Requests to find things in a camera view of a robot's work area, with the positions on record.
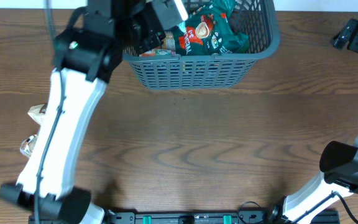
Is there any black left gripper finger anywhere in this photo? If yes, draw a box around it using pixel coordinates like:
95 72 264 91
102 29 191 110
135 32 166 55
151 0 188 30

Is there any multicolour tissue pack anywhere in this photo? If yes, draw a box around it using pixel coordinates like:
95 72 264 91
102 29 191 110
139 48 178 66

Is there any orange spaghetti package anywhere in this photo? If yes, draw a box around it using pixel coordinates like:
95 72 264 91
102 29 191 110
162 31 175 51

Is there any teal small snack packet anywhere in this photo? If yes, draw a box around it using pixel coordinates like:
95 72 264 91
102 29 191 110
177 21 186 33

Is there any green Nescafe coffee bag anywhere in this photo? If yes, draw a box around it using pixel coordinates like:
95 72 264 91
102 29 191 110
172 0 249 56

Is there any beige cream snack pouch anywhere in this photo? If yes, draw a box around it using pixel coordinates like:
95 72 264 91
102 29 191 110
19 103 48 159

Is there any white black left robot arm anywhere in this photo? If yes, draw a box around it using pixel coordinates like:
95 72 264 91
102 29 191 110
0 0 188 224

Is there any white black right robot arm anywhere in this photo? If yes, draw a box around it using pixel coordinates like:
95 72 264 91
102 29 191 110
267 19 358 223

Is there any grey plastic mesh basket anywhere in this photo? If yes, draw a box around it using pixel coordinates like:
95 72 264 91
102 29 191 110
123 0 280 90

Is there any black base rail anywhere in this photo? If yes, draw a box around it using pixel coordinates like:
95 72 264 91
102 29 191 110
28 202 341 224

